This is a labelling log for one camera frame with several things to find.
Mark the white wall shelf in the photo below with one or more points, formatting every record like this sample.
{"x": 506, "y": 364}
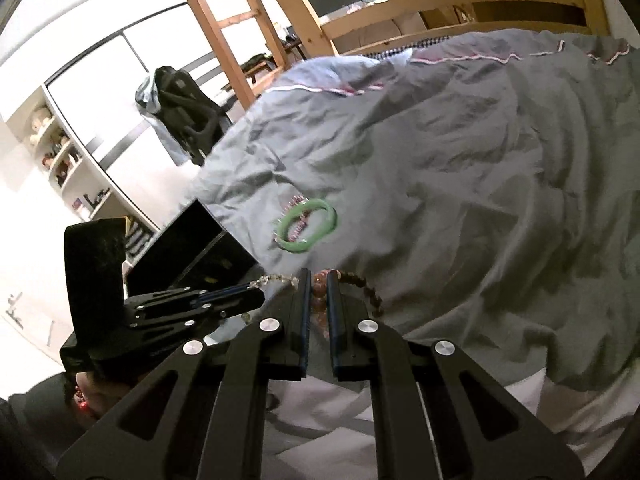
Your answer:
{"x": 73, "y": 173}

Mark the left hand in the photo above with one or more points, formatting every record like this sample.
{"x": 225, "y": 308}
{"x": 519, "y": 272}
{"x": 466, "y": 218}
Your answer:
{"x": 95, "y": 398}

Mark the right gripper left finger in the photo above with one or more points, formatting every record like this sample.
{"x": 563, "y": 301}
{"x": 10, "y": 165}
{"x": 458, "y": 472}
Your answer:
{"x": 201, "y": 413}

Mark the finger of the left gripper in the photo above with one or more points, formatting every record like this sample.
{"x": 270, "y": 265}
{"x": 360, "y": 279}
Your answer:
{"x": 139, "y": 302}
{"x": 177, "y": 315}

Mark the grey duvet cover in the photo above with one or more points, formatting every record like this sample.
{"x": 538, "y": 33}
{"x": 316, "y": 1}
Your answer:
{"x": 487, "y": 187}

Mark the wooden bed frame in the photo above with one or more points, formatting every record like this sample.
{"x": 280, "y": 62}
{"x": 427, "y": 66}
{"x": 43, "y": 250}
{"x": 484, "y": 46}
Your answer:
{"x": 486, "y": 15}

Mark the green jade bangle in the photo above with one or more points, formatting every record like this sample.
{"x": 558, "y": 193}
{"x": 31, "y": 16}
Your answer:
{"x": 305, "y": 222}

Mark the black jewelry box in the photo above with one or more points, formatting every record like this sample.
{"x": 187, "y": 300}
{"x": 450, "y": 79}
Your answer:
{"x": 194, "y": 251}

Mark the black office chair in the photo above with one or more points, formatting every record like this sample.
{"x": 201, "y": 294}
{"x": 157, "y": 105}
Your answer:
{"x": 187, "y": 123}

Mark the wooden ladder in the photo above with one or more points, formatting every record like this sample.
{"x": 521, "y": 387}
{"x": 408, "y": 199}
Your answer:
{"x": 213, "y": 31}

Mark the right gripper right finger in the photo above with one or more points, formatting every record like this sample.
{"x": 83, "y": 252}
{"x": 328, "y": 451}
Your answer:
{"x": 437, "y": 414}

